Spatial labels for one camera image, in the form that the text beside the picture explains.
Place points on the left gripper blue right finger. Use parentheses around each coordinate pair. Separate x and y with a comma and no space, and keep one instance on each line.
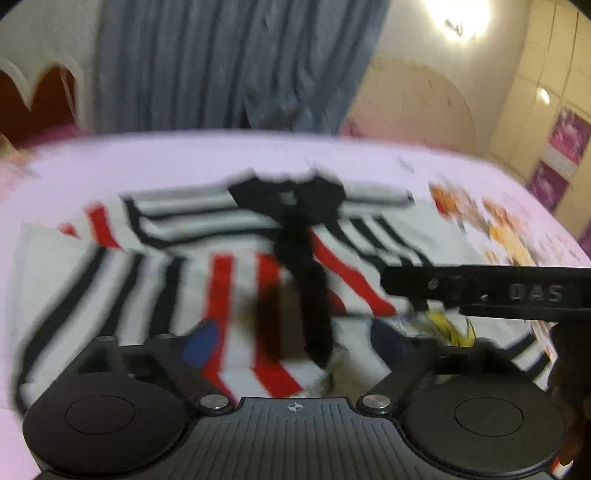
(393,347)

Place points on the bright wall lamp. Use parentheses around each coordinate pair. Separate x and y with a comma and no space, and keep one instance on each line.
(462,19)

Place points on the red heart-shaped headboard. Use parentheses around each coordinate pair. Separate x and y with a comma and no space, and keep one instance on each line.
(43,110)

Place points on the person's hand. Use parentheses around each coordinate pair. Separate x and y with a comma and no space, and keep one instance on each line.
(569,383)

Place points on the blue grey curtain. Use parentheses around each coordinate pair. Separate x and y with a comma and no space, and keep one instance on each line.
(263,65)

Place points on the striped knit children sweater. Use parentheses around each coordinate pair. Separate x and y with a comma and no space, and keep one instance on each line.
(151,263)

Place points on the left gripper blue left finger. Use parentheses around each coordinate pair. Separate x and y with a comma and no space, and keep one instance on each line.
(191,350)

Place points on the pink floral bed sheet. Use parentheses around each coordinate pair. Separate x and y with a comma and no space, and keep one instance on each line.
(55,184)

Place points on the cream arched headboard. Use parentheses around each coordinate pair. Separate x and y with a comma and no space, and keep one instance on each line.
(415,105)

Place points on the cream wardrobe with stickers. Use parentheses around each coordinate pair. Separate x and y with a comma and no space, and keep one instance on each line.
(543,135)

